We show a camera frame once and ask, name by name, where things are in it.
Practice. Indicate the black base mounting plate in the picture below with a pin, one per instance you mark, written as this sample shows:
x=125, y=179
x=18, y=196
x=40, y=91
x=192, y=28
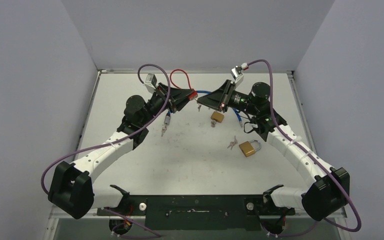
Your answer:
x=201, y=212

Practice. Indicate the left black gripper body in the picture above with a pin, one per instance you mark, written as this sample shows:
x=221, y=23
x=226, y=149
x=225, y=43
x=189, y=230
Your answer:
x=173, y=104

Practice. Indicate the loose silver keys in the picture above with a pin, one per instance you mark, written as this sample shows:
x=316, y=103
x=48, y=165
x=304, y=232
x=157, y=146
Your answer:
x=232, y=143

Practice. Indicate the red cable padlock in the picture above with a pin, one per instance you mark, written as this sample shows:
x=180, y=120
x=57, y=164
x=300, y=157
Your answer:
x=193, y=91

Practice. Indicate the brass padlock long shackle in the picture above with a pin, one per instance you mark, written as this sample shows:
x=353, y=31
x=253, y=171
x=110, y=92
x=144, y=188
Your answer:
x=217, y=117

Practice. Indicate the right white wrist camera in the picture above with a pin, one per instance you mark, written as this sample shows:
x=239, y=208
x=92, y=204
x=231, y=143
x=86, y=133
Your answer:
x=238, y=73

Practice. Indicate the blue lock keys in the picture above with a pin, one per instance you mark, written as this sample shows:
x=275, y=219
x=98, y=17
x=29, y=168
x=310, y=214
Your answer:
x=163, y=130

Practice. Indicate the blue cable lock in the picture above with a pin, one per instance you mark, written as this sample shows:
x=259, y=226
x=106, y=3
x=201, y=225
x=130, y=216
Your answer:
x=208, y=92

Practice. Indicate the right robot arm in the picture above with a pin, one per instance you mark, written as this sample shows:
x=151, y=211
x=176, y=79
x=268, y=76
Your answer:
x=326, y=184

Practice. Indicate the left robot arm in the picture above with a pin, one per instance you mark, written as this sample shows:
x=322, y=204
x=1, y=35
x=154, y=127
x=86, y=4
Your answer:
x=72, y=185

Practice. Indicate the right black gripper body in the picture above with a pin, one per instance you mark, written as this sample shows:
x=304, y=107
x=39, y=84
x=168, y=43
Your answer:
x=226, y=95

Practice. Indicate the brass padlock short shackle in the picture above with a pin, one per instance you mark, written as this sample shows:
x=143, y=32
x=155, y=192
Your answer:
x=249, y=148

